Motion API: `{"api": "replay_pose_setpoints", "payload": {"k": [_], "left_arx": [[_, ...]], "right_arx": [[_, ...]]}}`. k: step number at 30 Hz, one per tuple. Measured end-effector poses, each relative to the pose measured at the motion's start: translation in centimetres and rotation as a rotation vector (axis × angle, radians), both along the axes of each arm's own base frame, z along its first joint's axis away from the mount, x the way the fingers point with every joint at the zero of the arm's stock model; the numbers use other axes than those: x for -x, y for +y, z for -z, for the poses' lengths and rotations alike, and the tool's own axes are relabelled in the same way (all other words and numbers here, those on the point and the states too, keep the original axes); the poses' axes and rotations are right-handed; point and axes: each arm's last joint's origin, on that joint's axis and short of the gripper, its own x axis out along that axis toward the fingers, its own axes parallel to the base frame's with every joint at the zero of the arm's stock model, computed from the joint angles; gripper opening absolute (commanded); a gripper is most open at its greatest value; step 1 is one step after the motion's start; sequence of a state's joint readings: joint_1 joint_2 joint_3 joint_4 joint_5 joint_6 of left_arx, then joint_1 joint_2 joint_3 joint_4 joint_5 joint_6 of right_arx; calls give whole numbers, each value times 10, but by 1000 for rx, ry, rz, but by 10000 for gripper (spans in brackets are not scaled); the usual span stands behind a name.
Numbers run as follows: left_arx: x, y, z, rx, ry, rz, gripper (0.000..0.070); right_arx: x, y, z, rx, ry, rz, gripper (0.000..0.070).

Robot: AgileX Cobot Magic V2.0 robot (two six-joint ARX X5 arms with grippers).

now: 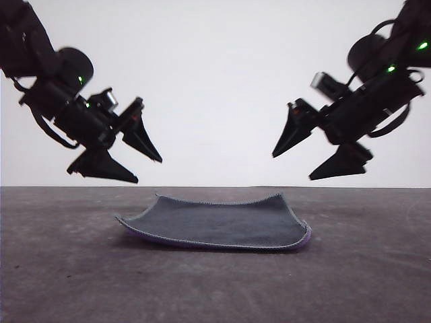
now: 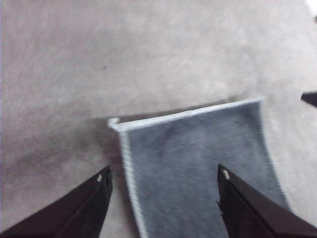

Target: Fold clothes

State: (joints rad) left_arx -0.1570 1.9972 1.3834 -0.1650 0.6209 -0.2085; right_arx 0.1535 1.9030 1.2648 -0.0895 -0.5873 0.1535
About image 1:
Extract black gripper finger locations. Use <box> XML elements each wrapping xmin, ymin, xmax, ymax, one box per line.
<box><xmin>66</xmin><ymin>149</ymin><xmax>139</xmax><ymax>184</ymax></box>
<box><xmin>308</xmin><ymin>142</ymin><xmax>367</xmax><ymax>182</ymax></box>
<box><xmin>271</xmin><ymin>106</ymin><xmax>318</xmax><ymax>159</ymax></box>
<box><xmin>121</xmin><ymin>115</ymin><xmax>164</xmax><ymax>165</ymax></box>

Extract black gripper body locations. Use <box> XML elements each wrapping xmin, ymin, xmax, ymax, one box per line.
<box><xmin>53</xmin><ymin>96</ymin><xmax>145</xmax><ymax>159</ymax></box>
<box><xmin>286</xmin><ymin>89</ymin><xmax>384</xmax><ymax>166</ymax></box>

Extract purple towel with grey hem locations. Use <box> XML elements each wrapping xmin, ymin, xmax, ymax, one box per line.
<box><xmin>113</xmin><ymin>192</ymin><xmax>313</xmax><ymax>252</ymax></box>

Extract grey table cloth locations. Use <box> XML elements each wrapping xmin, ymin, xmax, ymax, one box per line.
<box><xmin>0</xmin><ymin>186</ymin><xmax>431</xmax><ymax>323</ymax></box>

